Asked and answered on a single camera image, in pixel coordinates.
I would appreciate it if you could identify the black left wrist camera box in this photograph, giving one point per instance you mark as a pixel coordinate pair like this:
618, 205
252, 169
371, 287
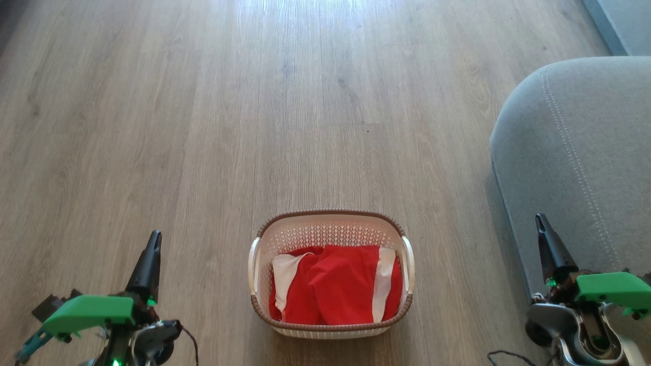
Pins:
51, 306

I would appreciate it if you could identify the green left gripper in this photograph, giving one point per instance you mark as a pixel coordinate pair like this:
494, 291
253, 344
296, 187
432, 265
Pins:
91, 310

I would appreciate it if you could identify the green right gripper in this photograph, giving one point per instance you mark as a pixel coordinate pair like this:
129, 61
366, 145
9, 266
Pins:
615, 290

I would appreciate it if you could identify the white wicker laundry basket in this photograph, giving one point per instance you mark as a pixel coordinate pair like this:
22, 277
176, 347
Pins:
330, 226

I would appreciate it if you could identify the grey fabric sofa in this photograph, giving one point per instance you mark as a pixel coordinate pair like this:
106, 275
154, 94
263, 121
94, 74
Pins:
580, 152

